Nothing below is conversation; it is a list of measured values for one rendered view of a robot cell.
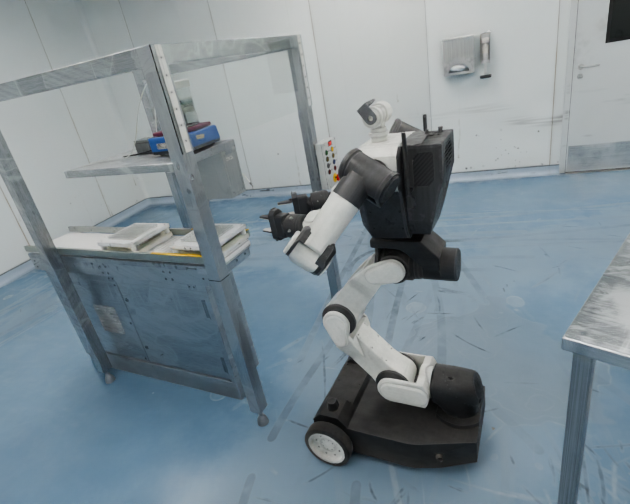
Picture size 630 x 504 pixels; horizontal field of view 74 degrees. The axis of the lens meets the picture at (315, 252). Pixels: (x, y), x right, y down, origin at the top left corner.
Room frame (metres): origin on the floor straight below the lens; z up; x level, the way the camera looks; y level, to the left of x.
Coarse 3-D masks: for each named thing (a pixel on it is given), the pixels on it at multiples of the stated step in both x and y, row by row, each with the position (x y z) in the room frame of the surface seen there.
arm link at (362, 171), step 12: (360, 156) 1.12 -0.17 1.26; (348, 168) 1.11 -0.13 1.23; (360, 168) 1.09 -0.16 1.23; (372, 168) 1.08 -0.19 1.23; (384, 168) 1.08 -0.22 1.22; (348, 180) 1.09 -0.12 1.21; (360, 180) 1.08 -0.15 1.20; (372, 180) 1.06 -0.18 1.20; (336, 192) 1.09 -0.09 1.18; (348, 192) 1.07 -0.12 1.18; (360, 192) 1.07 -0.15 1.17; (372, 192) 1.06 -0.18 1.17; (360, 204) 1.09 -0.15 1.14
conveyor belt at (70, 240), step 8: (56, 240) 2.34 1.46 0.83; (64, 240) 2.31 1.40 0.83; (72, 240) 2.28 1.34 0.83; (80, 240) 2.25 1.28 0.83; (88, 240) 2.22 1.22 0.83; (96, 240) 2.19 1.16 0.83; (168, 240) 1.97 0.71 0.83; (176, 240) 1.95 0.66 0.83; (248, 240) 1.79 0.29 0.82; (88, 248) 2.08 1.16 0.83; (96, 248) 2.06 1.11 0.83; (152, 248) 1.90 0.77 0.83; (160, 248) 1.88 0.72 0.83; (168, 248) 1.86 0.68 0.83; (232, 248) 1.71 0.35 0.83; (240, 248) 1.73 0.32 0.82; (96, 256) 1.95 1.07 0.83; (232, 256) 1.67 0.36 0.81
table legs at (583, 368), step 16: (576, 368) 0.73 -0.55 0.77; (592, 368) 0.71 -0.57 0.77; (576, 384) 0.72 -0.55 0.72; (592, 384) 0.73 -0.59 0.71; (576, 400) 0.72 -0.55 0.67; (576, 416) 0.72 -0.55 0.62; (576, 432) 0.72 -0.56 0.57; (576, 448) 0.71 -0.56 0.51; (576, 464) 0.71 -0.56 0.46; (560, 480) 0.73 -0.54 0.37; (576, 480) 0.71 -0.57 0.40; (560, 496) 0.73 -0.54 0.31; (576, 496) 0.72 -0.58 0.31
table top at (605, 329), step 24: (624, 264) 0.98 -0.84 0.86; (600, 288) 0.89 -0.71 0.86; (624, 288) 0.87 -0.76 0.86; (600, 312) 0.80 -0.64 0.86; (624, 312) 0.78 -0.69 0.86; (576, 336) 0.73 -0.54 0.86; (600, 336) 0.72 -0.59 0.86; (624, 336) 0.70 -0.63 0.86; (600, 360) 0.68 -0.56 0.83; (624, 360) 0.65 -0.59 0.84
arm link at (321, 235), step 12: (324, 204) 1.10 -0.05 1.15; (336, 204) 1.07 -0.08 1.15; (348, 204) 1.06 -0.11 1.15; (324, 216) 1.07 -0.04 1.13; (336, 216) 1.06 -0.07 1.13; (348, 216) 1.06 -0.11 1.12; (312, 228) 1.06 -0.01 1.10; (324, 228) 1.05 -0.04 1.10; (336, 228) 1.05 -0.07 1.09; (300, 240) 1.06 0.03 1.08; (312, 240) 1.04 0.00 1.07; (324, 240) 1.04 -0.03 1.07; (336, 240) 1.06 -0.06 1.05; (288, 252) 1.08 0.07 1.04; (324, 252) 1.04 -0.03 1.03; (324, 264) 1.04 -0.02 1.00
